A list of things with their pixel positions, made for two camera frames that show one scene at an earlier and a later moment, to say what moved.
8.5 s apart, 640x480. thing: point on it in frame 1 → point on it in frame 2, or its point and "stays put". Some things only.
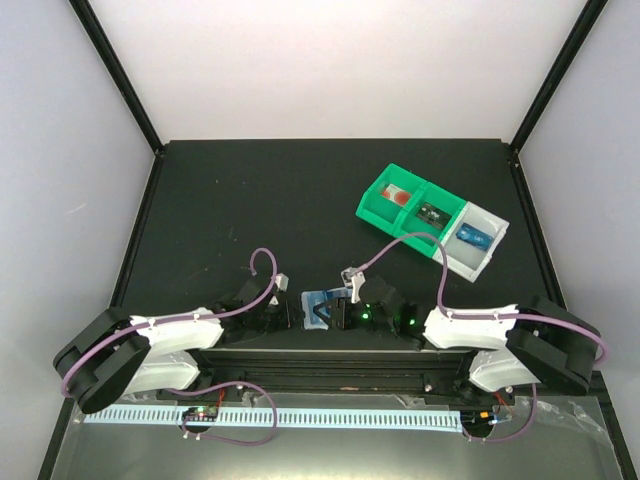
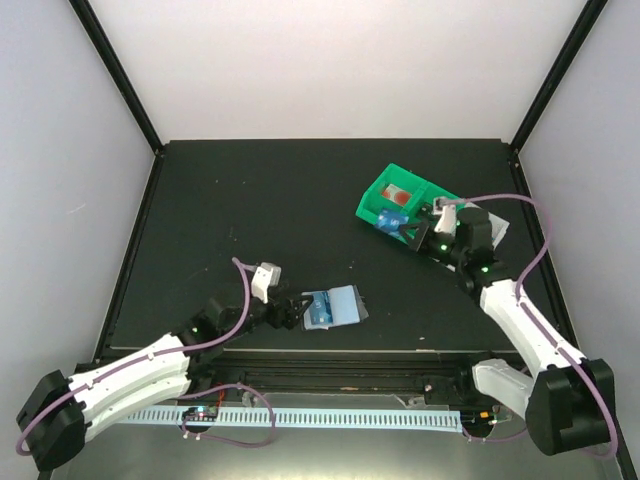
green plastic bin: (388, 196) stays put
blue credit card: (311, 298) → (390, 220)
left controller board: (201, 414) stays put
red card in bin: (396, 195) stays put
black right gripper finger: (333, 319) → (414, 234)
